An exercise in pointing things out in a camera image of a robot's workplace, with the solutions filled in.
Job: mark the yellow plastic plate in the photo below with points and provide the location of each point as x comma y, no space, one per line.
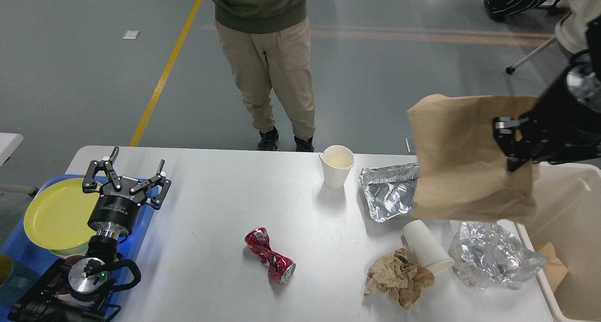
57,218

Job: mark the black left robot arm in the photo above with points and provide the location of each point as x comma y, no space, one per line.
80,291

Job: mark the upright white paper cup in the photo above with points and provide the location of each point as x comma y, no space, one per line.
337,161

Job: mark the person in green sweater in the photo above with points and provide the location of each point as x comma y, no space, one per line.
267,44

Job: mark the small brown paper bag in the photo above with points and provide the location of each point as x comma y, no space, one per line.
555,270

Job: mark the office chair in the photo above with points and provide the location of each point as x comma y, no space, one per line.
511,69

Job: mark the blue plastic tray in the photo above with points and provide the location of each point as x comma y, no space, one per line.
20,248

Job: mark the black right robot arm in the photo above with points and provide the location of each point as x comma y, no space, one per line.
590,55

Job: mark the beige plastic bin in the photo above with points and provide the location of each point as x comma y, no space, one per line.
568,215

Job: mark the pale green plate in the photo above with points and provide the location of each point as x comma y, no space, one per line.
63,253

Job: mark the crumpled brown paper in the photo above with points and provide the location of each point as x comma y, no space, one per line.
395,275

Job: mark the white side table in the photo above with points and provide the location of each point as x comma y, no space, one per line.
8,144

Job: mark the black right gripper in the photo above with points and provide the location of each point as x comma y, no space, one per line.
562,127

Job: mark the lying white paper cup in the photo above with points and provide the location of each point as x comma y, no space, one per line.
425,248

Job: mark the crumpled clear plastic wrap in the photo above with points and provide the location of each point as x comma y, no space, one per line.
487,255

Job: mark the crushed red soda can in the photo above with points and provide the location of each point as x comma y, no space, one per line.
280,268

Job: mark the aluminium foil tray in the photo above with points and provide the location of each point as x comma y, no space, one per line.
389,191

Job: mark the large brown paper bag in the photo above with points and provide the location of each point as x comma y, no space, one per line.
463,172

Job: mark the dark teal mug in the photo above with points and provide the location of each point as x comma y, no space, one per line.
15,280

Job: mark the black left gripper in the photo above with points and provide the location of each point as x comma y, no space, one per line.
117,209

